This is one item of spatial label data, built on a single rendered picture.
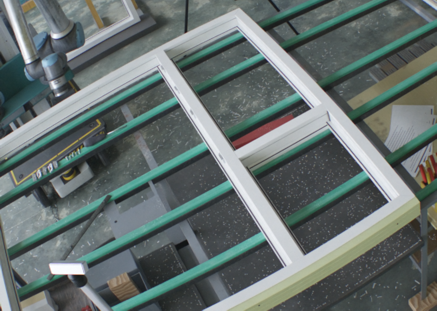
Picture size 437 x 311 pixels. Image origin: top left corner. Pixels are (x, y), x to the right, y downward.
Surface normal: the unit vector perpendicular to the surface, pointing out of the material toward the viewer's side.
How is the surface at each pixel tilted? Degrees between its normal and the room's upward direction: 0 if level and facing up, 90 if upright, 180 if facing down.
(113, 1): 0
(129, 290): 90
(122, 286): 90
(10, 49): 90
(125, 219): 0
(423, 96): 0
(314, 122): 90
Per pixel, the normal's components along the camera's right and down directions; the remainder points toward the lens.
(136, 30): -0.31, -0.67
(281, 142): 0.37, 0.57
